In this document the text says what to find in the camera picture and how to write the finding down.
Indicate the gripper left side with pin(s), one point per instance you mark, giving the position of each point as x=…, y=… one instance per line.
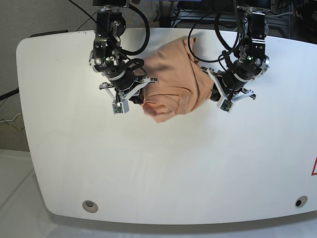
x=231, y=83

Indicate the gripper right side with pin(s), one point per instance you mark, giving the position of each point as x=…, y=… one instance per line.
x=124, y=81

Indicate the peach pink T-shirt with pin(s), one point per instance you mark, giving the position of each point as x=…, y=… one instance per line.
x=181, y=85

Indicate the black metal table leg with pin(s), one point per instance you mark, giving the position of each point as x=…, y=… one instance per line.
x=165, y=11

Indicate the red warning triangle sticker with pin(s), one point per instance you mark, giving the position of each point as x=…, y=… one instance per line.
x=314, y=171

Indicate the aluminium frame rail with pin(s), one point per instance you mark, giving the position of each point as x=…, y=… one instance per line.
x=282, y=25

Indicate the left table cable grommet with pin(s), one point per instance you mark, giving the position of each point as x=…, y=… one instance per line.
x=90, y=206

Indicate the table cable grommet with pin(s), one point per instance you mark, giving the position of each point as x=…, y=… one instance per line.
x=301, y=201
x=90, y=206

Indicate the right table cable grommet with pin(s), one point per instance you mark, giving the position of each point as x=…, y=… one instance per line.
x=301, y=201

